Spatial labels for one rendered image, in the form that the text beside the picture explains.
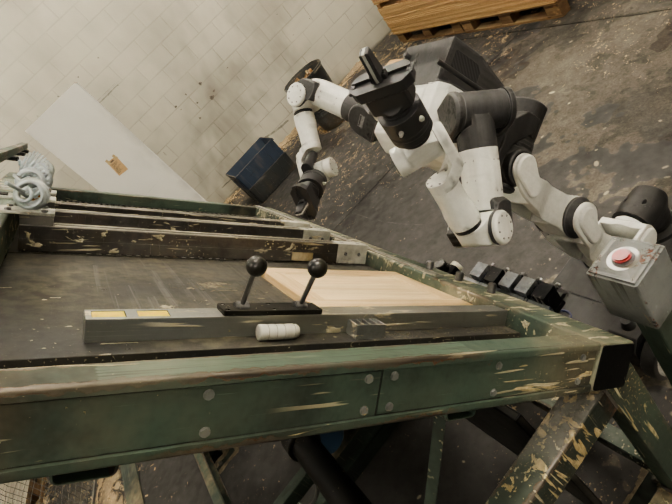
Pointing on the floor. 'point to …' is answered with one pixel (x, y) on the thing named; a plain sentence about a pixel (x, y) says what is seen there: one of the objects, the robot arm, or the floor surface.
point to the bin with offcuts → (318, 78)
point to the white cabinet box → (105, 149)
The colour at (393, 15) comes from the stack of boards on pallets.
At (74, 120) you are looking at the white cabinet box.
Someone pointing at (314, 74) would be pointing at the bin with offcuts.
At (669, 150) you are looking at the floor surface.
